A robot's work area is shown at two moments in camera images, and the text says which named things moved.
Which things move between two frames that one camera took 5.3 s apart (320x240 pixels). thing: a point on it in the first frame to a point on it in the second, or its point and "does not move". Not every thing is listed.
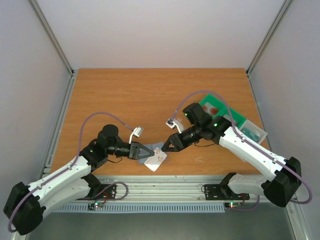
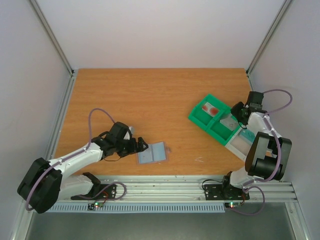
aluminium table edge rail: [160, 188] does not move
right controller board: [232, 204] does not move
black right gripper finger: [175, 140] to [240, 112]
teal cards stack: [250, 134] does not move
